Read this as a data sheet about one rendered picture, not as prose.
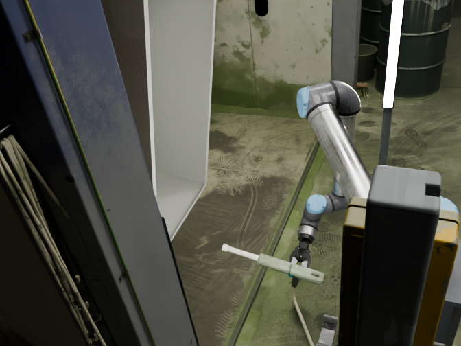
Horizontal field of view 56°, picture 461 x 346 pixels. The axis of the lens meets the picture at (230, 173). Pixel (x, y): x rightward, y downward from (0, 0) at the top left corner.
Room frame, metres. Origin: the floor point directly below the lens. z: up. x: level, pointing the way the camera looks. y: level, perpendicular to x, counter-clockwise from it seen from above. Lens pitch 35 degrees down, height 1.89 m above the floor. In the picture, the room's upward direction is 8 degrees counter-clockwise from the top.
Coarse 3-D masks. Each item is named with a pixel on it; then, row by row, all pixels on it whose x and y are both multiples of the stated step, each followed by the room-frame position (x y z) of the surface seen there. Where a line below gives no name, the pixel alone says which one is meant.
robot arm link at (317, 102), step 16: (304, 96) 1.51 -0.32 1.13; (320, 96) 1.50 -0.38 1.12; (336, 96) 1.52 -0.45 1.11; (304, 112) 1.49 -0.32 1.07; (320, 112) 1.45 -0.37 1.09; (336, 112) 1.45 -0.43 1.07; (320, 128) 1.40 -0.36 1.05; (336, 128) 1.37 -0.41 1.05; (320, 144) 1.37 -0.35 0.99; (336, 144) 1.31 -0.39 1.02; (352, 144) 1.31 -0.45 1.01; (336, 160) 1.27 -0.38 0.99; (352, 160) 1.24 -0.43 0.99; (336, 176) 1.24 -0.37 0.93; (352, 176) 1.19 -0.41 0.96; (368, 176) 1.19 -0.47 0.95; (352, 192) 1.15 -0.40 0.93
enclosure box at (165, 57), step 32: (128, 0) 1.33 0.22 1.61; (160, 0) 1.97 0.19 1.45; (192, 0) 1.91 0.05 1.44; (128, 32) 1.34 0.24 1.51; (160, 32) 1.99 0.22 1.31; (192, 32) 1.92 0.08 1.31; (128, 64) 1.35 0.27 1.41; (160, 64) 2.00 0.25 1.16; (192, 64) 1.93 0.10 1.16; (128, 96) 1.37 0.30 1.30; (160, 96) 2.02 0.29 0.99; (192, 96) 1.94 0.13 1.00; (160, 128) 2.04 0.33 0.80; (192, 128) 1.96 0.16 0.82; (160, 160) 2.06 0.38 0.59; (192, 160) 1.97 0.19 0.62; (160, 192) 1.88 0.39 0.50; (192, 192) 1.89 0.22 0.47
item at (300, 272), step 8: (224, 248) 1.47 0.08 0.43; (232, 248) 1.47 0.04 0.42; (248, 256) 1.43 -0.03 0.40; (256, 256) 1.42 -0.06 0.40; (264, 256) 1.41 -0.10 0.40; (264, 264) 1.38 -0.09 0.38; (272, 264) 1.37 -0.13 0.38; (280, 264) 1.37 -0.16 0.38; (288, 264) 1.36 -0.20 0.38; (296, 264) 1.36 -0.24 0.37; (288, 272) 1.34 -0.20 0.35; (296, 272) 1.33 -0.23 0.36; (304, 272) 1.32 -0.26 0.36; (312, 272) 1.31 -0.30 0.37; (320, 272) 1.32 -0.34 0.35; (296, 280) 1.36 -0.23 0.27; (312, 280) 1.29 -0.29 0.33; (320, 280) 1.28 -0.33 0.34
